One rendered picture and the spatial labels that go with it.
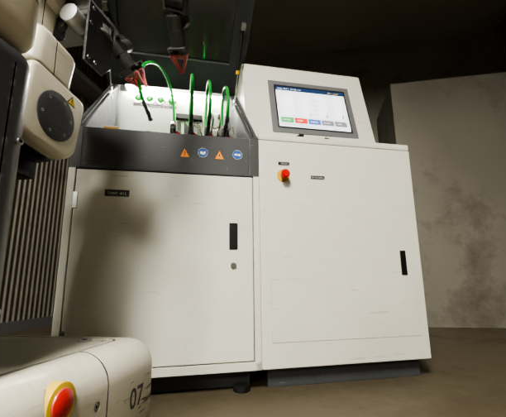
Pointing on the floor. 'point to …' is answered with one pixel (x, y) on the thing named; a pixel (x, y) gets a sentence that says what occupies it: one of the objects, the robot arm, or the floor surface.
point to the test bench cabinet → (207, 374)
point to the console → (334, 249)
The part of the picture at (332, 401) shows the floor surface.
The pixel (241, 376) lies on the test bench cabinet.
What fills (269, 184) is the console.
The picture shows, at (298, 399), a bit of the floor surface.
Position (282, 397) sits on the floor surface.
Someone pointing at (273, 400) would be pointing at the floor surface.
